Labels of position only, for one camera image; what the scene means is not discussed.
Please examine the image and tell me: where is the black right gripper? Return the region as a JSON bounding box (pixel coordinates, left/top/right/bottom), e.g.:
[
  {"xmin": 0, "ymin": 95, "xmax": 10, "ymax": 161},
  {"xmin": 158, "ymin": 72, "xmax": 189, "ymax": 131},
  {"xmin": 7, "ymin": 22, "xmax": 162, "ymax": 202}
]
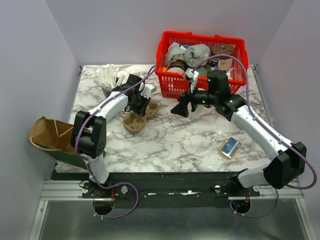
[{"xmin": 170, "ymin": 82, "xmax": 218, "ymax": 118}]

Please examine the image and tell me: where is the brown cardboard cup carrier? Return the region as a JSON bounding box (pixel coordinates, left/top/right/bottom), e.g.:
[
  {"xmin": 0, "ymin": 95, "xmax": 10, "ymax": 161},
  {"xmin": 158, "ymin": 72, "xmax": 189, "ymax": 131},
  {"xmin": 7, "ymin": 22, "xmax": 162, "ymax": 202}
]
[{"xmin": 122, "ymin": 99, "xmax": 160, "ymax": 134}]

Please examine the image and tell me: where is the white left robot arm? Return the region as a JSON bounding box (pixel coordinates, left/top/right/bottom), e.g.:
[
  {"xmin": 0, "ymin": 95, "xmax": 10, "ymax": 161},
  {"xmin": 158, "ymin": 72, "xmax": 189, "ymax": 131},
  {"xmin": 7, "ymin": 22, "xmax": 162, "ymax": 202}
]
[{"xmin": 70, "ymin": 74, "xmax": 157, "ymax": 198}]

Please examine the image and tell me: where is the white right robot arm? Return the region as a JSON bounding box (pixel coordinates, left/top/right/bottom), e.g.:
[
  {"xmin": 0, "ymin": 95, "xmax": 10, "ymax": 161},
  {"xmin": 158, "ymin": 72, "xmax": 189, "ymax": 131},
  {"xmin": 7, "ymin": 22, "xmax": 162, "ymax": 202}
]
[{"xmin": 171, "ymin": 68, "xmax": 307, "ymax": 196}]

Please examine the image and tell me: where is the stack of paper cups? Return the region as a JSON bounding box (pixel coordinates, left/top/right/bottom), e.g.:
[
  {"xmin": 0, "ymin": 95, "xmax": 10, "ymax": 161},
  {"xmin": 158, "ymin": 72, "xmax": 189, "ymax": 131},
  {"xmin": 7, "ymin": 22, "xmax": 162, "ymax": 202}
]
[{"xmin": 187, "ymin": 103, "xmax": 205, "ymax": 121}]

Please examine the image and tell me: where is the red plastic shopping basket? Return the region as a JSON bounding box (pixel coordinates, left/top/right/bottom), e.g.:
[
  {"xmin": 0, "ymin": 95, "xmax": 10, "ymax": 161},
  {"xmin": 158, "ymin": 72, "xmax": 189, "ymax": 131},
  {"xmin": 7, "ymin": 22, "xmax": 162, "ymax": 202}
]
[{"xmin": 155, "ymin": 31, "xmax": 249, "ymax": 99}]

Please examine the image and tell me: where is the black labelled tub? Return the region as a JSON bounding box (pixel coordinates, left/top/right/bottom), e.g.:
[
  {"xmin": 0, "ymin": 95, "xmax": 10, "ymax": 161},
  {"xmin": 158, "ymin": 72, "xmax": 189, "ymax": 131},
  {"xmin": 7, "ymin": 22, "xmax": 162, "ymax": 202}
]
[{"xmin": 166, "ymin": 54, "xmax": 188, "ymax": 75}]

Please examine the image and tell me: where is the grey plastic mailer bag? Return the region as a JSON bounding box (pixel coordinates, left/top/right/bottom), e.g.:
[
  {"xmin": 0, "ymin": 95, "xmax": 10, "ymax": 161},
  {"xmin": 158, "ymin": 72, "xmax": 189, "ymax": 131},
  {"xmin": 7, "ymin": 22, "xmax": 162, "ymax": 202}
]
[{"xmin": 165, "ymin": 42, "xmax": 211, "ymax": 68}]

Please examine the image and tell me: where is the blue orange card box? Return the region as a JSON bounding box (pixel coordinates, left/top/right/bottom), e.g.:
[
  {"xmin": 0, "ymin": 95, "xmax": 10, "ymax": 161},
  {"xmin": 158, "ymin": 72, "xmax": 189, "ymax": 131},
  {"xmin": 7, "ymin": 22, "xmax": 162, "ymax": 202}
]
[{"xmin": 219, "ymin": 137, "xmax": 242, "ymax": 159}]

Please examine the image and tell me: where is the brown lidded round box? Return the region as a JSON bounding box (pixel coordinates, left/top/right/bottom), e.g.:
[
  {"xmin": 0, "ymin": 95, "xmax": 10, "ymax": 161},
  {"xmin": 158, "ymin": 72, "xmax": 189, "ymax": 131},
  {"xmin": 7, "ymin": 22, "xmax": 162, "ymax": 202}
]
[{"xmin": 211, "ymin": 43, "xmax": 235, "ymax": 71}]

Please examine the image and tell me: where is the brown green paper bag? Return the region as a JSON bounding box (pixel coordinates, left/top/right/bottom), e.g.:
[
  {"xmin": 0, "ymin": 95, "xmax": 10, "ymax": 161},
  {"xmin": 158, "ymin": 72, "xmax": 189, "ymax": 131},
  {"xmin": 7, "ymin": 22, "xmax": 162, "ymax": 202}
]
[{"xmin": 28, "ymin": 116, "xmax": 87, "ymax": 170}]

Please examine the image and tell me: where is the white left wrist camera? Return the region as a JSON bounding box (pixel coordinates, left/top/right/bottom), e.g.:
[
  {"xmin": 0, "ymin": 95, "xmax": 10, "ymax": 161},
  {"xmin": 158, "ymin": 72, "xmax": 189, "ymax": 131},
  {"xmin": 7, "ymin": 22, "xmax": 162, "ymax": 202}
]
[{"xmin": 139, "ymin": 82, "xmax": 157, "ymax": 99}]

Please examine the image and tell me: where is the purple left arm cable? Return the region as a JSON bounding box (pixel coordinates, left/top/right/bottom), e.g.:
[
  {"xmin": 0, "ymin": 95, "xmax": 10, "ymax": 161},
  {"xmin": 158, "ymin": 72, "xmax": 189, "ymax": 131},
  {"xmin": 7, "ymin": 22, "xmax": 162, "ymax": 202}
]
[{"xmin": 74, "ymin": 65, "xmax": 157, "ymax": 220}]

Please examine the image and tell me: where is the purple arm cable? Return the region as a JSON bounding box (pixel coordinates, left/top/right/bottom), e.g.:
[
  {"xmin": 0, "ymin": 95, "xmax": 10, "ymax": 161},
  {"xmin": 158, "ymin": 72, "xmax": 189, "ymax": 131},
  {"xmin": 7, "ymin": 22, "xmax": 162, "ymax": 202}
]
[
  {"xmin": 74, "ymin": 65, "xmax": 157, "ymax": 220},
  {"xmin": 191, "ymin": 53, "xmax": 318, "ymax": 218}
]

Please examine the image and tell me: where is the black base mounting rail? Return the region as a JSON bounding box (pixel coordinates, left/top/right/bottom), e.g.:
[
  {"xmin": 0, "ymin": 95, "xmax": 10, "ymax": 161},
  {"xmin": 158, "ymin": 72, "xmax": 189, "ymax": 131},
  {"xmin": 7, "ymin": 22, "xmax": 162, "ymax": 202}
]
[{"xmin": 82, "ymin": 171, "xmax": 260, "ymax": 209}]

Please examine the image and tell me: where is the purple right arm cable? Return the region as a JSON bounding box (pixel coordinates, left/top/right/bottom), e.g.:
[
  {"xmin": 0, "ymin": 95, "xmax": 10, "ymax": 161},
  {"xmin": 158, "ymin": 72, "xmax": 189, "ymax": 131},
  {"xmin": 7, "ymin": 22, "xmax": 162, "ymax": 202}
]
[{"xmin": 191, "ymin": 53, "xmax": 318, "ymax": 218}]

